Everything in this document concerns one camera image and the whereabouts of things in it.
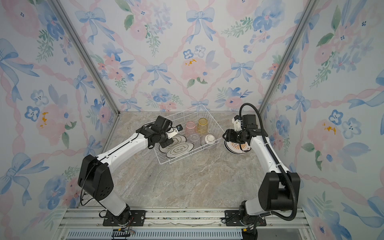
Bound orange patterned plate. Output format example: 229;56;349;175
225;140;252;153

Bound green rimmed plate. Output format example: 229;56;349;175
224;140;252;155

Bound white wire dish rack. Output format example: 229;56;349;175
154;105;224;165

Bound grey patterned plate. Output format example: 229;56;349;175
159;135;187;154
166;142;194;158

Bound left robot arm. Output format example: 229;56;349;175
78;116;183;226

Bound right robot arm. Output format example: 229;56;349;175
223;115;301;225

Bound pink glass cup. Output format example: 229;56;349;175
185;121;196;137

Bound clear glass cup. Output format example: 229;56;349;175
188;134;201;148

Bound white ceramic bowl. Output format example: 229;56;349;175
201;134;216;149

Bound yellow glass cup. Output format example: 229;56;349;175
197;118;209;136

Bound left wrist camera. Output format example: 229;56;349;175
167;125;183;139

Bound black corrugated cable hose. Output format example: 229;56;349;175
239;102;298;222

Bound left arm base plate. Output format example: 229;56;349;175
103;210;147;227

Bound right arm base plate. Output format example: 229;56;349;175
221;210;267;228

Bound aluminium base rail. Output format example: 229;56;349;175
53;207;315;240

